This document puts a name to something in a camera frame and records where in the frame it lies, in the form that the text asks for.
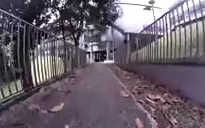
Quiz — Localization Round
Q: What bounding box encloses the grey building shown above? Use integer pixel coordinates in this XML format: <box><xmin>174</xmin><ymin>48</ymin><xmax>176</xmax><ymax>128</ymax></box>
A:
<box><xmin>81</xmin><ymin>24</ymin><xmax>126</xmax><ymax>64</ymax></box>

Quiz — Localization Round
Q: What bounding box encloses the grey concrete path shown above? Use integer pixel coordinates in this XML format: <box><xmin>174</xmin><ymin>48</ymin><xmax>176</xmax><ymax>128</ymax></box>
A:
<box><xmin>0</xmin><ymin>62</ymin><xmax>158</xmax><ymax>128</ymax></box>

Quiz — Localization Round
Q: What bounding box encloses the group of dark trees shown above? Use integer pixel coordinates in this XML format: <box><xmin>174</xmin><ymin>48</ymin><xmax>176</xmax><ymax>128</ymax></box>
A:
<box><xmin>0</xmin><ymin>0</ymin><xmax>123</xmax><ymax>68</ymax></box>

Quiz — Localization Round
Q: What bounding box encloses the green metal railing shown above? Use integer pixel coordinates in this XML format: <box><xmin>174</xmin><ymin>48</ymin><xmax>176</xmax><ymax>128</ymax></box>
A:
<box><xmin>0</xmin><ymin>3</ymin><xmax>88</xmax><ymax>109</ymax></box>
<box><xmin>114</xmin><ymin>0</ymin><xmax>205</xmax><ymax>66</ymax></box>

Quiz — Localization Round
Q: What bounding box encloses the leaf-strewn ground strip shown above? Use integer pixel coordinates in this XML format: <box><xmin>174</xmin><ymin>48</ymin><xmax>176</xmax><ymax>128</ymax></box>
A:
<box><xmin>108</xmin><ymin>63</ymin><xmax>205</xmax><ymax>128</ymax></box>

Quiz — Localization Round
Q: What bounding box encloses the street lamp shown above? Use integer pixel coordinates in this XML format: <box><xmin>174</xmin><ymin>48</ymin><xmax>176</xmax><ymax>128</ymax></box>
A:
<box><xmin>115</xmin><ymin>0</ymin><xmax>163</xmax><ymax>23</ymax></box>

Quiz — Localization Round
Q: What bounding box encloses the grey concrete ramp wall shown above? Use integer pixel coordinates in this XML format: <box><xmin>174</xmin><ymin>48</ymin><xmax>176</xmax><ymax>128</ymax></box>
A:
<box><xmin>118</xmin><ymin>61</ymin><xmax>205</xmax><ymax>111</ymax></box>

